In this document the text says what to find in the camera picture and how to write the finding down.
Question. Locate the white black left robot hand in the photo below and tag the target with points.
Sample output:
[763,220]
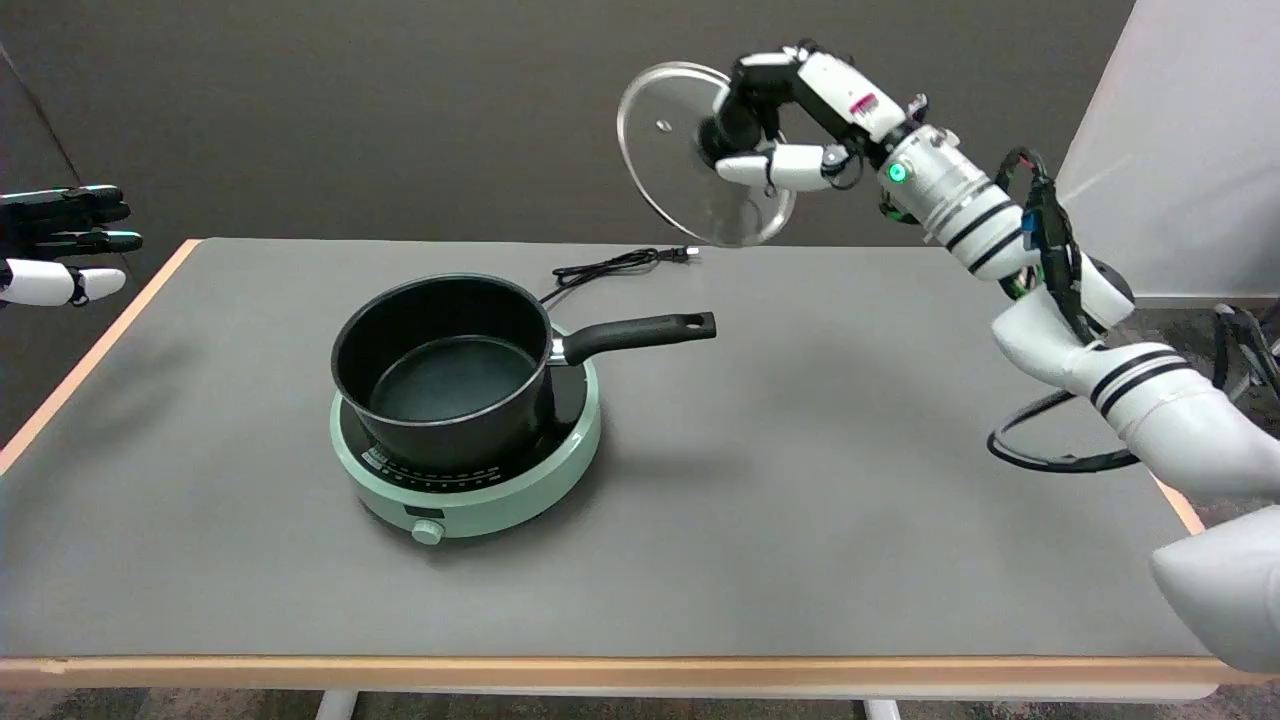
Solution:
[40,280]

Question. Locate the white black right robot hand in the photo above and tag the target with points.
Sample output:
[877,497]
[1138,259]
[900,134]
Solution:
[845,95]

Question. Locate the white partition panel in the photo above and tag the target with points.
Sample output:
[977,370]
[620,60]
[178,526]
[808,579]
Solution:
[1200,120]

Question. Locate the white table leg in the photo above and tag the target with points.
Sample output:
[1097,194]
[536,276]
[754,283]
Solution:
[883,711]
[336,706]

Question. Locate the mint green induction cooker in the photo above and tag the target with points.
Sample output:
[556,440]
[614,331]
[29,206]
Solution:
[505,508]

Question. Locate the glass pot lid black knob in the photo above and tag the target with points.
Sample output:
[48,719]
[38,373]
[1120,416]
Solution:
[668,175]

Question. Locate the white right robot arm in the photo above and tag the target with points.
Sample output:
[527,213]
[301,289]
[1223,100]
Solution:
[1180,420]

